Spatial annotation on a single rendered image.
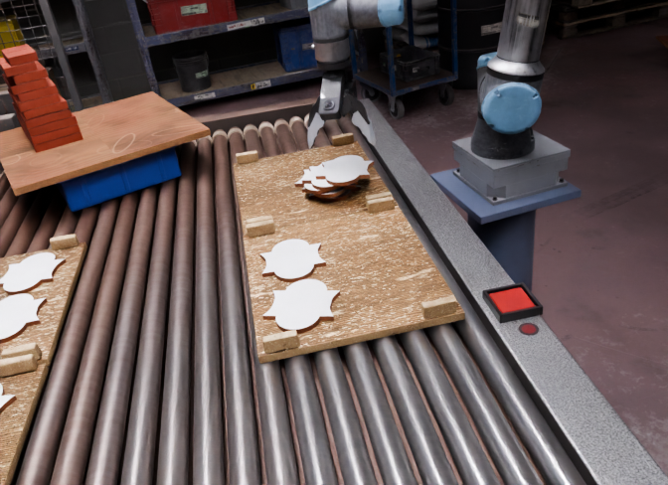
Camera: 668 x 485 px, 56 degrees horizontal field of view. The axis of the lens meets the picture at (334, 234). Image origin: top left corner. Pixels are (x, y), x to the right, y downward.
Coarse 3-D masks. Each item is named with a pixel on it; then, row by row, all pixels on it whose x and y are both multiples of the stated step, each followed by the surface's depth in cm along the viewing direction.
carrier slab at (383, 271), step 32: (320, 224) 136; (352, 224) 135; (384, 224) 133; (256, 256) 128; (320, 256) 125; (352, 256) 124; (384, 256) 122; (416, 256) 121; (256, 288) 118; (352, 288) 114; (384, 288) 113; (416, 288) 112; (448, 288) 111; (256, 320) 109; (320, 320) 107; (352, 320) 106; (384, 320) 105; (416, 320) 104; (448, 320) 105; (288, 352) 102
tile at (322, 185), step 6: (312, 168) 149; (318, 168) 149; (312, 174) 146; (306, 180) 144; (312, 180) 144; (318, 180) 143; (324, 180) 143; (312, 186) 143; (318, 186) 141; (324, 186) 140; (330, 186) 140; (336, 186) 141
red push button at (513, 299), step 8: (520, 288) 109; (496, 296) 108; (504, 296) 108; (512, 296) 108; (520, 296) 108; (496, 304) 107; (504, 304) 106; (512, 304) 106; (520, 304) 106; (528, 304) 105; (504, 312) 104
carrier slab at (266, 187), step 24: (240, 168) 168; (264, 168) 166; (288, 168) 164; (240, 192) 155; (264, 192) 154; (288, 192) 152; (360, 192) 147; (288, 216) 141; (312, 216) 140; (336, 216) 139
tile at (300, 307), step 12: (288, 288) 115; (300, 288) 114; (312, 288) 114; (324, 288) 113; (276, 300) 112; (288, 300) 112; (300, 300) 111; (312, 300) 111; (324, 300) 110; (276, 312) 109; (288, 312) 108; (300, 312) 108; (312, 312) 108; (324, 312) 107; (276, 324) 108; (288, 324) 106; (300, 324) 105; (312, 324) 105
